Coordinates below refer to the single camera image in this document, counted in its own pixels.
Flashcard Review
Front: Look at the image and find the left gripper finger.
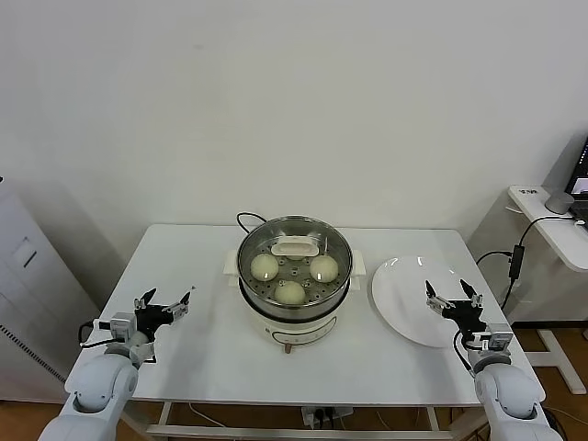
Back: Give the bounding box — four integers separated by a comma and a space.
164, 288, 192, 325
133, 288, 157, 312

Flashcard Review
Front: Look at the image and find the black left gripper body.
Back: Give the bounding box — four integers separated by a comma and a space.
133, 303, 175, 342

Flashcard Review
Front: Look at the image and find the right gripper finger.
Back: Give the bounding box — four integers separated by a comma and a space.
458, 277, 484, 310
424, 279, 451, 317

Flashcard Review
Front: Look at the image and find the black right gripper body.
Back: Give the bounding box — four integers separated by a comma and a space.
443, 299, 488, 346

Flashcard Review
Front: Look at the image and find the glass lid with cream handle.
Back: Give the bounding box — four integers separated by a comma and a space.
237, 216, 354, 295

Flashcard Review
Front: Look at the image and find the stainless steel steamer basket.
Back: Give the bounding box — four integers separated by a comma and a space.
236, 216, 355, 318

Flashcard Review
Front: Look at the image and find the white round plate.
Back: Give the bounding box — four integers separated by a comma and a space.
370, 255, 482, 349

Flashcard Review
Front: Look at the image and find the black power adapter box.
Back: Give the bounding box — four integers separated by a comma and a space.
508, 245, 527, 280

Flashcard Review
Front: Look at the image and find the light grey cabinet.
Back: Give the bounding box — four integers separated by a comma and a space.
0, 176, 100, 405

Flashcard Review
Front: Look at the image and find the cream electric cooker base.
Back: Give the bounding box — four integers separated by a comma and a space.
223, 247, 368, 356

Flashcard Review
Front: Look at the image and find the grey cylinder speaker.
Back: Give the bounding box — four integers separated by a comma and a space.
545, 191, 576, 215

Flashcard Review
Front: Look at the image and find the white power strip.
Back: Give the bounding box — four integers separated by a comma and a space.
300, 406, 355, 431

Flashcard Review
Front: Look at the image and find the dark laptop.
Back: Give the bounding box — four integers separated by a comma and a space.
565, 137, 588, 217

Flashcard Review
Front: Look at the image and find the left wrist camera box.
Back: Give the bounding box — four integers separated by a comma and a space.
94, 311, 138, 344

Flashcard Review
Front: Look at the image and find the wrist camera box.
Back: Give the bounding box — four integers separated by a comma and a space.
94, 311, 138, 344
480, 321, 515, 355

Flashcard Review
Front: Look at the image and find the thin black cable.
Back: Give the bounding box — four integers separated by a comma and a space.
500, 277, 516, 311
518, 215, 581, 248
476, 250, 514, 267

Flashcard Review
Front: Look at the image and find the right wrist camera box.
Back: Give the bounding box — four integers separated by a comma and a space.
480, 321, 515, 355

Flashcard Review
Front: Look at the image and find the black left camera cable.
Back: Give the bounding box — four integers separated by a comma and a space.
77, 321, 116, 350

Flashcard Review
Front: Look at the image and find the black cooker power cord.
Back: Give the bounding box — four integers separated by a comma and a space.
236, 210, 270, 233

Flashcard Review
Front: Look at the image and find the white table frame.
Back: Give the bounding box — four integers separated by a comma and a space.
98, 398, 538, 441

